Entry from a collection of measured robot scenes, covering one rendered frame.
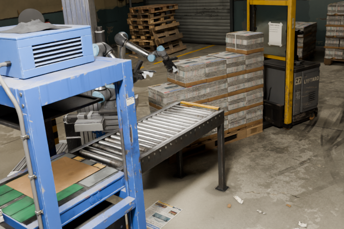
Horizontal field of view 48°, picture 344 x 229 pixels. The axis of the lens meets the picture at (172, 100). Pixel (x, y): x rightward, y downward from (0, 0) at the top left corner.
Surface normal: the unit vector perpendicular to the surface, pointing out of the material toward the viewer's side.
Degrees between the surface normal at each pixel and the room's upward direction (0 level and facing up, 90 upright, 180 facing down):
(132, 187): 90
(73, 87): 90
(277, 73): 90
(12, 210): 0
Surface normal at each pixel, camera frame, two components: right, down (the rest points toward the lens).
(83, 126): -0.01, 0.30
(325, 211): -0.06, -0.95
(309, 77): 0.54, 0.22
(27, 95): 0.79, 0.14
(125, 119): -0.61, 0.27
